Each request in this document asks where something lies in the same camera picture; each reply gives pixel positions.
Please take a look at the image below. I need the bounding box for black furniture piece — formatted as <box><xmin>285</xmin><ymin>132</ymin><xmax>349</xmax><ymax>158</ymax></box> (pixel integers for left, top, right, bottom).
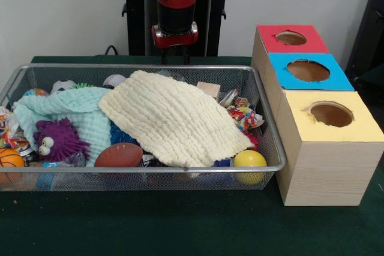
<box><xmin>344</xmin><ymin>0</ymin><xmax>384</xmax><ymax>107</ymax></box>

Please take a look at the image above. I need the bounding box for dark green table cloth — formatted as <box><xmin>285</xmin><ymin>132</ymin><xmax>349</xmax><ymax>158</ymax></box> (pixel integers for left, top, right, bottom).
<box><xmin>0</xmin><ymin>55</ymin><xmax>384</xmax><ymax>256</ymax></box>

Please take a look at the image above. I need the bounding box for clear mesh bin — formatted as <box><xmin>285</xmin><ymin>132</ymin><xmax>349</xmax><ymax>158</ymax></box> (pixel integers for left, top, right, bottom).
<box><xmin>0</xmin><ymin>63</ymin><xmax>286</xmax><ymax>192</ymax></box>

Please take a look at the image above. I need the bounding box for clear plastic bottle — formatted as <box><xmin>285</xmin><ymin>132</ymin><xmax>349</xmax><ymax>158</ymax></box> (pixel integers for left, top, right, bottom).
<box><xmin>155</xmin><ymin>69</ymin><xmax>186</xmax><ymax>82</ymax></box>

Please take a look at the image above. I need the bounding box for purple spiky monster toy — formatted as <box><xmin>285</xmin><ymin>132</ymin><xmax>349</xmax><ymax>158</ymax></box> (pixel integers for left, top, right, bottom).
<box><xmin>32</xmin><ymin>118</ymin><xmax>91</xmax><ymax>163</ymax></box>

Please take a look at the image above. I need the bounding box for cream waffle cloth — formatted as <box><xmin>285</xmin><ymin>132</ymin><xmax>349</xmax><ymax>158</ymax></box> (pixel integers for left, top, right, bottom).
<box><xmin>98</xmin><ymin>69</ymin><xmax>255</xmax><ymax>168</ymax></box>

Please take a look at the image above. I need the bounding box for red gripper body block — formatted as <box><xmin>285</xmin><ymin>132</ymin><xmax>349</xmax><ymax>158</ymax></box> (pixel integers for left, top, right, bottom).
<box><xmin>151</xmin><ymin>21</ymin><xmax>199</xmax><ymax>49</ymax></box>

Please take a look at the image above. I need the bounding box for orange toy basketball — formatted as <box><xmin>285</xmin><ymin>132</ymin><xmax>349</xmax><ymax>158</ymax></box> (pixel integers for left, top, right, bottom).
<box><xmin>0</xmin><ymin>147</ymin><xmax>26</xmax><ymax>186</ymax></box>

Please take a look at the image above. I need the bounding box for wooden box with three holes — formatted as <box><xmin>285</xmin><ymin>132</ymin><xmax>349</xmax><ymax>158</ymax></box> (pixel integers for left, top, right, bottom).
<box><xmin>251</xmin><ymin>24</ymin><xmax>384</xmax><ymax>207</ymax></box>

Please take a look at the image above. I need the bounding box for black and white soccer ball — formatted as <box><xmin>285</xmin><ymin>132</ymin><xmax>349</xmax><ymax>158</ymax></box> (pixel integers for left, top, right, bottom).
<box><xmin>50</xmin><ymin>79</ymin><xmax>76</xmax><ymax>95</ymax></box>

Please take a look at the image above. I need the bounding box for small wooden block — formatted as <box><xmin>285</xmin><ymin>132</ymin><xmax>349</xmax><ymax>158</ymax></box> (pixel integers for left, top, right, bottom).
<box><xmin>196</xmin><ymin>81</ymin><xmax>221</xmax><ymax>100</ymax></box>

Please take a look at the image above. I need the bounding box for mint green waffle cloth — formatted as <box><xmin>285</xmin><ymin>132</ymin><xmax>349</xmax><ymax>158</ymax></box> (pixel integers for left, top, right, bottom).
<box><xmin>12</xmin><ymin>86</ymin><xmax>112</xmax><ymax>167</ymax></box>

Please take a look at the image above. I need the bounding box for yellow ball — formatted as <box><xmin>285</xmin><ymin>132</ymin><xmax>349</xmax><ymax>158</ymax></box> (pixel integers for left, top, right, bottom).
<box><xmin>233</xmin><ymin>149</ymin><xmax>268</xmax><ymax>185</ymax></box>

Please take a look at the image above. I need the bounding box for brown toy football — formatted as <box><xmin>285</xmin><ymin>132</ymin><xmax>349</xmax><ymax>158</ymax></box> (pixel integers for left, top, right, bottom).
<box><xmin>94</xmin><ymin>143</ymin><xmax>144</xmax><ymax>168</ymax></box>

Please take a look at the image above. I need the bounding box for white toy baseball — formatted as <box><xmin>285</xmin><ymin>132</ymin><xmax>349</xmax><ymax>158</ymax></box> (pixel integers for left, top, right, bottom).
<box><xmin>102</xmin><ymin>74</ymin><xmax>127</xmax><ymax>89</ymax></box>

